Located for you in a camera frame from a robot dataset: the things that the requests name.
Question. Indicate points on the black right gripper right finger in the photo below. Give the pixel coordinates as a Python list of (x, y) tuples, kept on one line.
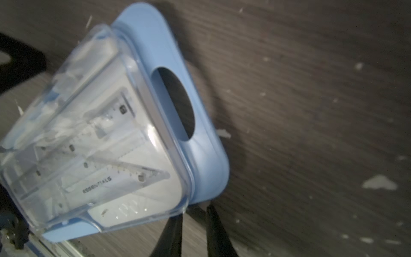
[(218, 241)]

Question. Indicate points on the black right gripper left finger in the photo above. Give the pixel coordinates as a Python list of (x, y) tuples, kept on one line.
[(170, 242)]

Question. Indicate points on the clear straight essentials ruler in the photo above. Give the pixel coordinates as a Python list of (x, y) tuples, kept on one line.
[(69, 180)]

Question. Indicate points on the blue ruler set case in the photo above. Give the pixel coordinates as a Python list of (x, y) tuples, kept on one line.
[(126, 93)]

